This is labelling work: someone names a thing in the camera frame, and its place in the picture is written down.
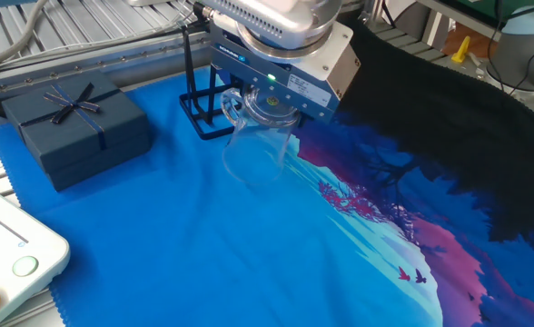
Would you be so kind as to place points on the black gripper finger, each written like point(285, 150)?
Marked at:
point(301, 121)

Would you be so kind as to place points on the silver Schunk gripper body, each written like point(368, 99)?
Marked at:
point(294, 86)

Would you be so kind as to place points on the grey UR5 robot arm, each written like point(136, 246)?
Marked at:
point(271, 18)

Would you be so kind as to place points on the yellow plastic clamp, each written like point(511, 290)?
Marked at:
point(461, 52)

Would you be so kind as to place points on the blue landscape print cloth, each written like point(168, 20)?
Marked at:
point(158, 227)

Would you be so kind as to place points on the dark green table mat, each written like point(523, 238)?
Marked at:
point(476, 6)

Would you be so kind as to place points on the dark blue ribboned gift box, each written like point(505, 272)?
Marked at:
point(76, 131)

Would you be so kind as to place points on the white teach pendant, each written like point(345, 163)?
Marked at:
point(8, 245)

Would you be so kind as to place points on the short aluminium profile post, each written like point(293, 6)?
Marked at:
point(371, 11)
point(435, 32)

